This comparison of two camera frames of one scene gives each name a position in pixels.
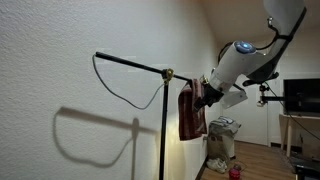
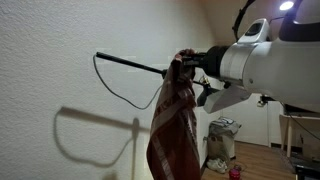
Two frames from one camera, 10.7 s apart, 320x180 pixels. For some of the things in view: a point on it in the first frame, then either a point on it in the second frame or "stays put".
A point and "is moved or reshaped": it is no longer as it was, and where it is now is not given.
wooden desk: (300, 132) stays put
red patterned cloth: (191, 124) is moved or reshaped
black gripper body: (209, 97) → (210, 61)
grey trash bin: (221, 138) stays put
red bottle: (234, 173) stays put
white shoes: (217, 164) stays put
